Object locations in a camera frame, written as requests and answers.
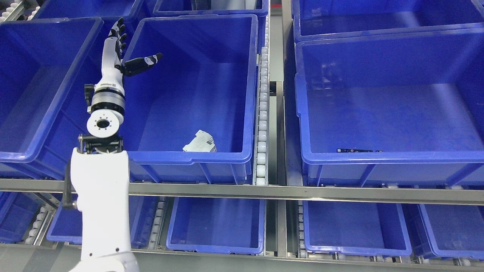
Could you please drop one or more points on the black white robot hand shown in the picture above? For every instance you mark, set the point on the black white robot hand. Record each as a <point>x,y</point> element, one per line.
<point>112,69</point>

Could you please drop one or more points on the grey circuit breaker red switch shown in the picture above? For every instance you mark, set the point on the grey circuit breaker red switch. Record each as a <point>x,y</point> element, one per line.
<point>202,143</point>

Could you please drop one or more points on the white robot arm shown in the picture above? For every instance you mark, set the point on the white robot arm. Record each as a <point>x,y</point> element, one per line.
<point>96,183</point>

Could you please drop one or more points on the blue bin upper left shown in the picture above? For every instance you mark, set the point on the blue bin upper left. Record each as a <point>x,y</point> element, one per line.
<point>92,8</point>

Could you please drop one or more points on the blue bin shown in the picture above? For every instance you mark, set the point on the blue bin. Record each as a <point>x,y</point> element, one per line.
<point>402,109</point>
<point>355,228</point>
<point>67,224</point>
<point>217,225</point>
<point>92,8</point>
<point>206,80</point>
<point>175,8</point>
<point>45,64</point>
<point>333,19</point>
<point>445,231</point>

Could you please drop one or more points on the blue bin upper centre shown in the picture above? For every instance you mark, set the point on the blue bin upper centre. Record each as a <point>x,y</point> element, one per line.
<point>175,8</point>

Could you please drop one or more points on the blue bin lower left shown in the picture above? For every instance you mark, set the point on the blue bin lower left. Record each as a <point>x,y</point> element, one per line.
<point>67,224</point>

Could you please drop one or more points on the white roller conveyor strip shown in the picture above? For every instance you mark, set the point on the white roller conveyor strip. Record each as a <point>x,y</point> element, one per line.
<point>262,107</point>

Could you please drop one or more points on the blue bin lower centre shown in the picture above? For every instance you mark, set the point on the blue bin lower centre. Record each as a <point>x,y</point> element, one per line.
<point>217,225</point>

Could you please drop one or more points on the blue bin upper right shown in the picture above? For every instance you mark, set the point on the blue bin upper right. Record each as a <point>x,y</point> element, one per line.
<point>333,19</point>

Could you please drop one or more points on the blue bin far lower right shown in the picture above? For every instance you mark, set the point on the blue bin far lower right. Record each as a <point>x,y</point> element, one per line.
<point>445,231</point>

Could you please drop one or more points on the steel shelf rack frame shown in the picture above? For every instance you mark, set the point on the steel shelf rack frame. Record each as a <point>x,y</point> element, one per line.
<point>285,189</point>

